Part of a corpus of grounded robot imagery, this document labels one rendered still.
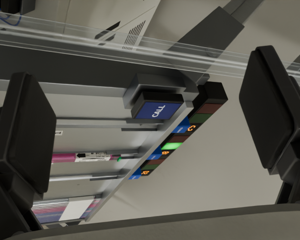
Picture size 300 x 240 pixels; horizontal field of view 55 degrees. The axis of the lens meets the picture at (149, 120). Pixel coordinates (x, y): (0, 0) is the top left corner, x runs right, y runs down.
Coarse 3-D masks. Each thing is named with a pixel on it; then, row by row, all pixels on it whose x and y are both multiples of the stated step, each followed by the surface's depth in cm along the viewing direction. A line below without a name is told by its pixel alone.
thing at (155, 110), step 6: (150, 102) 31; (156, 102) 31; (144, 108) 32; (150, 108) 32; (156, 108) 32; (162, 108) 32; (168, 108) 33; (174, 108) 33; (138, 114) 33; (144, 114) 33; (150, 114) 33; (156, 114) 34; (162, 114) 34; (168, 114) 34
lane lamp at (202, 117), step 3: (195, 114) 48; (198, 114) 48; (201, 114) 48; (204, 114) 48; (207, 114) 49; (210, 114) 49; (192, 117) 48; (195, 117) 49; (198, 117) 49; (201, 117) 49; (204, 117) 49; (207, 117) 50; (189, 120) 49; (192, 120) 50; (195, 120) 50; (198, 120) 50; (201, 120) 50; (204, 120) 51
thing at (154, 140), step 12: (180, 108) 40; (192, 108) 39; (168, 120) 43; (180, 120) 42; (156, 132) 46; (168, 132) 44; (144, 144) 51; (156, 144) 47; (144, 156) 51; (132, 168) 55; (120, 180) 61; (108, 192) 69
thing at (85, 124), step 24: (48, 96) 34; (72, 96) 35; (96, 96) 36; (72, 120) 40; (96, 120) 41; (120, 120) 42; (144, 120) 43; (72, 144) 46; (96, 144) 48; (120, 144) 50; (72, 168) 55; (96, 168) 57; (120, 168) 60; (48, 192) 64; (72, 192) 68; (96, 192) 72
